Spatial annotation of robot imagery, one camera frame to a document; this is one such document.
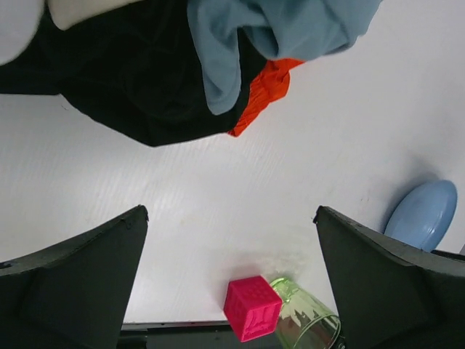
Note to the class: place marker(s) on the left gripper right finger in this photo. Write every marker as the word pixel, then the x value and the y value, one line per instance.
pixel 389 294

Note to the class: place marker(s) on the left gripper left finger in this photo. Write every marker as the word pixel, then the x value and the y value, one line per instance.
pixel 73 294

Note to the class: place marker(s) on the beige cloth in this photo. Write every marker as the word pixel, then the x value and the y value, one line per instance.
pixel 67 13

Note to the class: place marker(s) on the blue-grey cloth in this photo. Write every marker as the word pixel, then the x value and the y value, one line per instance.
pixel 300 29

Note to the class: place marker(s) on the black cloth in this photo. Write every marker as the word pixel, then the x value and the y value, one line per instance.
pixel 133 69

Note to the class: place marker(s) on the orange cloth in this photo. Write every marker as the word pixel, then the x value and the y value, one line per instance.
pixel 269 86

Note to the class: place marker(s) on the blue plastic plate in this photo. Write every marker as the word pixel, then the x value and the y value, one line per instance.
pixel 423 216

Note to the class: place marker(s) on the green transparent cup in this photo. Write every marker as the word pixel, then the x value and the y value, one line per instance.
pixel 304 321

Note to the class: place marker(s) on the pink plastic cube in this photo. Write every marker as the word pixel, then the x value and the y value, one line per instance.
pixel 252 308

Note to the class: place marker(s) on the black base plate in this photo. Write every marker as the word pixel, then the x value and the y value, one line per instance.
pixel 200 334

